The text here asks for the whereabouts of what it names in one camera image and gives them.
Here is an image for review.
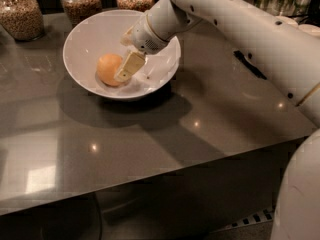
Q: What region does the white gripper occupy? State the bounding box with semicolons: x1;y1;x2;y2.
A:
114;14;168;83

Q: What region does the orange fruit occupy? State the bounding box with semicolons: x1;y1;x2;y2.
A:
96;53;122;87

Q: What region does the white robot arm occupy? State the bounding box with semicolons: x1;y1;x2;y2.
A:
115;0;320;240

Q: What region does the white ceramic bowl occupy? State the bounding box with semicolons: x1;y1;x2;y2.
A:
63;10;181;101

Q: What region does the middle glass cereal jar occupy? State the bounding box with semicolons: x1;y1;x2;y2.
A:
60;0;102;27

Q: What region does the black mat under plates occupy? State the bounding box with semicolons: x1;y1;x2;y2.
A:
233;50;267;80

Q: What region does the left glass cereal jar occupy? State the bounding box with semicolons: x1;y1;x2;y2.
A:
0;0;44;41

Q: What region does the right drinking glass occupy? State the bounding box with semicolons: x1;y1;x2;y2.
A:
294;0;311;15

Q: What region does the stack of white plates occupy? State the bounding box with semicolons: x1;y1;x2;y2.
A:
277;16;320;39

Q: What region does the black white striped strip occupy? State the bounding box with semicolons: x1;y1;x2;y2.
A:
222;207;274;231

